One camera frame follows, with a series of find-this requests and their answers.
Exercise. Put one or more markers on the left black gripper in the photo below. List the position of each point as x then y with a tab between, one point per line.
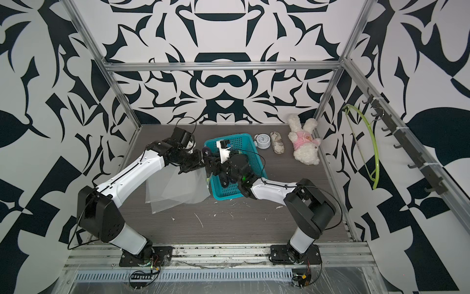
199	162

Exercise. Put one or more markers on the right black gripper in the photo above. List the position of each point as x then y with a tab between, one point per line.
215	166

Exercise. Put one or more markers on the translucent zip-top bag top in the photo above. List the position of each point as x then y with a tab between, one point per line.
170	184

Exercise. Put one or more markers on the translucent zip-top bag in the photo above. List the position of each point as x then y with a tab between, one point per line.
165	204
170	184

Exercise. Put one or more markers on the teal plastic basket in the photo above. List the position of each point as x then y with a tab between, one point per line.
240	143

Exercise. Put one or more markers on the dark eggplant four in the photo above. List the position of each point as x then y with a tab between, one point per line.
207	153

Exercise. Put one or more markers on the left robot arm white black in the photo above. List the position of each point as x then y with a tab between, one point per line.
98	207

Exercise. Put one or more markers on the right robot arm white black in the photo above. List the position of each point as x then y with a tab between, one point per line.
311	210

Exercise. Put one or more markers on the dark eggplant two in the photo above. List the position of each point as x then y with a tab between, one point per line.
224	180

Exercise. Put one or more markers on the translucent zip-top bag bottom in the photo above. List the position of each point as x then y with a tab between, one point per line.
165	204

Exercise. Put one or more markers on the small white round clock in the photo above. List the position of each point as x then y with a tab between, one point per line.
262	141

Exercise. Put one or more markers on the white plush bunny pink shirt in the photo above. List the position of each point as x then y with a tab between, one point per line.
306	147

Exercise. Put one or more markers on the green plastic hanger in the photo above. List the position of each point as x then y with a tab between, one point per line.
375	174

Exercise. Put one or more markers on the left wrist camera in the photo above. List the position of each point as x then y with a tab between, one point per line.
183	139

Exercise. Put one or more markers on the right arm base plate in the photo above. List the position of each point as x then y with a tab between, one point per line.
287	255

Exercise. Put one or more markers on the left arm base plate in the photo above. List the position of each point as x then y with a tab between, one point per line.
150	256

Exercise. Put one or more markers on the aluminium frame rail front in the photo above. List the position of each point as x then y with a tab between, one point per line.
205	256

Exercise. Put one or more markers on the black wall hook rack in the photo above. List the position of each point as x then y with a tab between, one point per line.
408	142

